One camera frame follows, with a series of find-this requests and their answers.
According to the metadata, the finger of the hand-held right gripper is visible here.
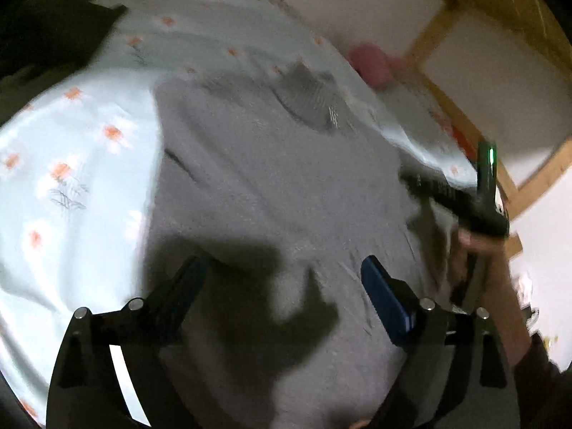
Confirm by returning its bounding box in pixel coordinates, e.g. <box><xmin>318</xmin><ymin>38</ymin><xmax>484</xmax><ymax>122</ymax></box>
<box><xmin>399</xmin><ymin>171</ymin><xmax>463</xmax><ymax>217</ymax></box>

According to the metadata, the person's right hand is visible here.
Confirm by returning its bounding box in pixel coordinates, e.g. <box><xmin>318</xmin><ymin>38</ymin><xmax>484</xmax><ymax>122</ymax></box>
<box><xmin>447</xmin><ymin>227</ymin><xmax>501</xmax><ymax>307</ymax></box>

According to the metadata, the small daisy bed sheet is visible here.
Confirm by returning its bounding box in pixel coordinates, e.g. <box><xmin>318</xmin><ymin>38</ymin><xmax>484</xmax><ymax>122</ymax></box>
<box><xmin>380</xmin><ymin>71</ymin><xmax>507</xmax><ymax>208</ymax></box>

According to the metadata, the grey knit sweater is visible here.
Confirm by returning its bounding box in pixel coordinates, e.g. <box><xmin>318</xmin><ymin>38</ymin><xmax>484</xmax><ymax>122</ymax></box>
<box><xmin>143</xmin><ymin>60</ymin><xmax>475</xmax><ymax>429</ymax></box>

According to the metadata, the striped red cloth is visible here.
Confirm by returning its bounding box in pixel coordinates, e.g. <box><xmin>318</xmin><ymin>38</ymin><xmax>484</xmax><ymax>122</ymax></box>
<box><xmin>444</xmin><ymin>112</ymin><xmax>477</xmax><ymax>159</ymax></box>

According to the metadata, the wooden bed frame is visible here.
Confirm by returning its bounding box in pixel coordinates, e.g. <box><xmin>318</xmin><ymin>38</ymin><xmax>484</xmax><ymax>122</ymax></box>
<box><xmin>402</xmin><ymin>0</ymin><xmax>572</xmax><ymax>261</ymax></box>

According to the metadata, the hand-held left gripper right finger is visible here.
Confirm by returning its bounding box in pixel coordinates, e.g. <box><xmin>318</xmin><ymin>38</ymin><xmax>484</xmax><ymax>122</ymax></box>
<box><xmin>360</xmin><ymin>255</ymin><xmax>522</xmax><ymax>429</ymax></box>

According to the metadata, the pink plush toy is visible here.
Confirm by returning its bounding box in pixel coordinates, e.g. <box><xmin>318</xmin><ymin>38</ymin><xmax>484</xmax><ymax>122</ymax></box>
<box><xmin>347</xmin><ymin>43</ymin><xmax>405</xmax><ymax>91</ymax></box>

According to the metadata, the daisy print duvet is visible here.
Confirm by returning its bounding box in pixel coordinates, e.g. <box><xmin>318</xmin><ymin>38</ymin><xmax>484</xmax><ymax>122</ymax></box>
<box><xmin>0</xmin><ymin>0</ymin><xmax>507</xmax><ymax>429</ymax></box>

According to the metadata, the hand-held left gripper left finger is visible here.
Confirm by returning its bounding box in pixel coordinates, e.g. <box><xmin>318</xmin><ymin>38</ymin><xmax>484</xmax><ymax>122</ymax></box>
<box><xmin>46</xmin><ymin>256</ymin><xmax>212</xmax><ymax>429</ymax></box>

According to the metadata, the person's right forearm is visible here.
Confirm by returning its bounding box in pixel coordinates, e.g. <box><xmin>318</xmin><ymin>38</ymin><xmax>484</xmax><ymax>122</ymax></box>
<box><xmin>479</xmin><ymin>237</ymin><xmax>572</xmax><ymax>429</ymax></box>

